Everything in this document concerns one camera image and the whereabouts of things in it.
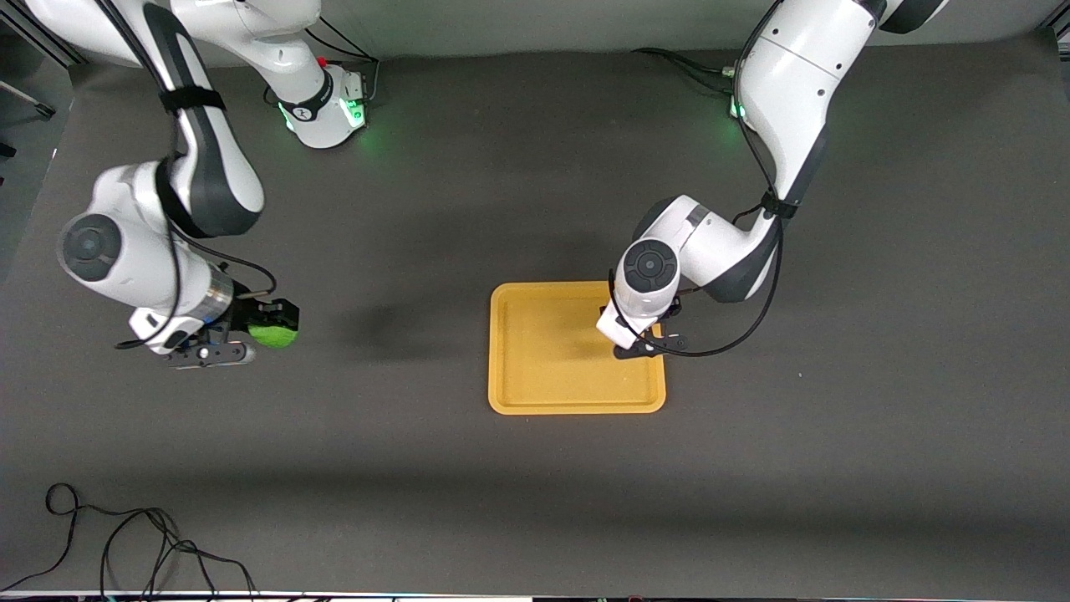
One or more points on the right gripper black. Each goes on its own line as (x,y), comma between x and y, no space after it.
(243,315)

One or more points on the green apple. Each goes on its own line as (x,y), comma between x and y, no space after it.
(274,338)

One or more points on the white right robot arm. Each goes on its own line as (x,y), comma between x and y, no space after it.
(134,251)

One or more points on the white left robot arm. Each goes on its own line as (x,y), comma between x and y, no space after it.
(786,92)

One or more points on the yellow plastic tray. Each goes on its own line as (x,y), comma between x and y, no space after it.
(552,368)

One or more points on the dark metal frame rail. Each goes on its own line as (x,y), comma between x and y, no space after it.
(38,38)

